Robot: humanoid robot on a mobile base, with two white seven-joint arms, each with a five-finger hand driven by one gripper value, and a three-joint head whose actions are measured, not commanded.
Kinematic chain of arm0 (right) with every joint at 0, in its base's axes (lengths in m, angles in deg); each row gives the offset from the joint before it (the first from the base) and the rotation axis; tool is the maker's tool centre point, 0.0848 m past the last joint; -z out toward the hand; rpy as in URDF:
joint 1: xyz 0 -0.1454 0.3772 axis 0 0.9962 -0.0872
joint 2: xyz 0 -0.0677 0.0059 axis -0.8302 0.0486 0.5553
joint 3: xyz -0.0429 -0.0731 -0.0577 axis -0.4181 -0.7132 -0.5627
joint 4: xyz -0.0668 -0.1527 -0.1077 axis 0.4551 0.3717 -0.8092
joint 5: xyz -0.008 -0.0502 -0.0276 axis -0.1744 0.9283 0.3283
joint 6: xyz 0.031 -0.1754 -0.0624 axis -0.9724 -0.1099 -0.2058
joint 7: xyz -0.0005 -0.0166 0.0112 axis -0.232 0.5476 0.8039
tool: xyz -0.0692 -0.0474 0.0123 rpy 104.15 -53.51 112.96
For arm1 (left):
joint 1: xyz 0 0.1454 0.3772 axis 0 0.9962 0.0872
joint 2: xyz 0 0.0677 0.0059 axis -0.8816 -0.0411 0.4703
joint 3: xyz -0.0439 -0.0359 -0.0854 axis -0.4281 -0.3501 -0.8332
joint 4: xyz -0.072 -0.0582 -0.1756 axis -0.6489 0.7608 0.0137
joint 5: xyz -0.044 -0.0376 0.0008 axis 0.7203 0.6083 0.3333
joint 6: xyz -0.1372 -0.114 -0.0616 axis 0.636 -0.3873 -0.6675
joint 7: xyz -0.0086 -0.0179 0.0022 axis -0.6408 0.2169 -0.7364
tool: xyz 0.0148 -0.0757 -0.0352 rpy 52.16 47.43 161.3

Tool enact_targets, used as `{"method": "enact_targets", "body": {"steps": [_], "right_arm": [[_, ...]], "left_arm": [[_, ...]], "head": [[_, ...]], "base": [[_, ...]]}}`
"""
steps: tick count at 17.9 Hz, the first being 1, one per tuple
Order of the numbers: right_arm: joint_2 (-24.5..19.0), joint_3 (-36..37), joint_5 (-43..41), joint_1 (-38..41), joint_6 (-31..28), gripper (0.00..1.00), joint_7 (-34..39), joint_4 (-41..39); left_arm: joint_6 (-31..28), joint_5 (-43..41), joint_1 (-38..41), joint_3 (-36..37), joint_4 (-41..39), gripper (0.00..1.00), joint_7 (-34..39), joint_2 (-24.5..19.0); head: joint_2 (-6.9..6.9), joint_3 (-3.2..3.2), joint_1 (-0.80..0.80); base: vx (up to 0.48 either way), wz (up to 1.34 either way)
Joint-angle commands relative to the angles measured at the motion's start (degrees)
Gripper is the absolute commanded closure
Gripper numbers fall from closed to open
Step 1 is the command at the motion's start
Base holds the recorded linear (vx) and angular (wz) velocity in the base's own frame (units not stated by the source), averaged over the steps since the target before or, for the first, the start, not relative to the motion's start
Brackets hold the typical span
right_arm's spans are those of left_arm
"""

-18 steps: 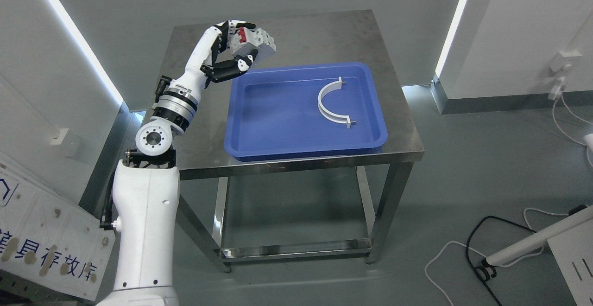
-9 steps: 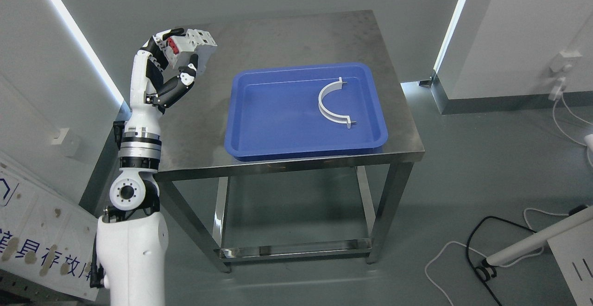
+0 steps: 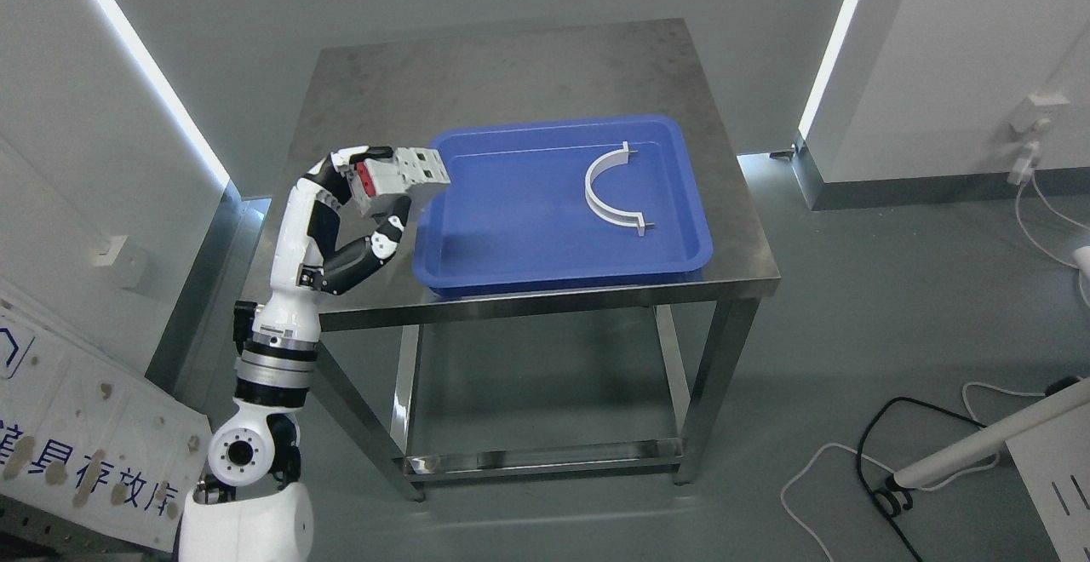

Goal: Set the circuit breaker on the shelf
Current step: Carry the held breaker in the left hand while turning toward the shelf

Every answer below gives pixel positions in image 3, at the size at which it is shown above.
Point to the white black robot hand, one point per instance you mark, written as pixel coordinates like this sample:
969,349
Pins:
307,264

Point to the grey circuit breaker red switch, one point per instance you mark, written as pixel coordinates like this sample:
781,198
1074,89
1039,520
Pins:
383,174

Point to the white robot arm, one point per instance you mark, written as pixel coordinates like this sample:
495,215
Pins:
251,504

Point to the stainless steel table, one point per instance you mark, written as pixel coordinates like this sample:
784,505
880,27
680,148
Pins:
404,92

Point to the blue plastic tray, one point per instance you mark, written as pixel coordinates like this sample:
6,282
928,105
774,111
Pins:
514,217

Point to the white sign board with text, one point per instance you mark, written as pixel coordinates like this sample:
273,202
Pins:
87,439

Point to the white curved pipe clamp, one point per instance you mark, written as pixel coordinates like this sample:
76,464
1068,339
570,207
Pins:
614,191

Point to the white cabinet corner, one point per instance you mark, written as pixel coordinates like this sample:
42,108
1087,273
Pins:
1053,460

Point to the white pole stand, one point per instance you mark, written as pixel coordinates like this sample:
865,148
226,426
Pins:
938,467

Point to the white wall socket box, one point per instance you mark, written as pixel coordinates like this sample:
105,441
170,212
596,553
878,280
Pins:
123,262

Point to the white wall outlet with plug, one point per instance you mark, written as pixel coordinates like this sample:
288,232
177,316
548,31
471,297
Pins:
1033,117

